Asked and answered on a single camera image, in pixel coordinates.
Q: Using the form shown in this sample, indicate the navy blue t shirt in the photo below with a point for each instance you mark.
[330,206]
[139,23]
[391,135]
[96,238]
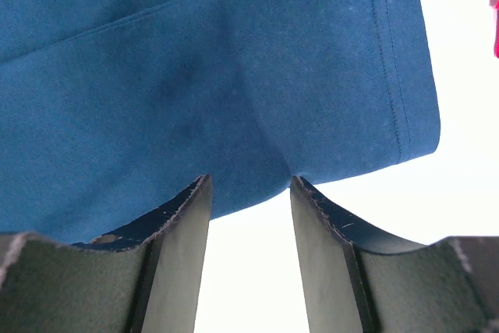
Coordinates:
[109,108]

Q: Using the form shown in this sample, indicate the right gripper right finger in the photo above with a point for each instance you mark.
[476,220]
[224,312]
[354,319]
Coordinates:
[359,278]

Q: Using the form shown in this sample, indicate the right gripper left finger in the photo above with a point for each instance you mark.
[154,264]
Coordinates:
[142,277]

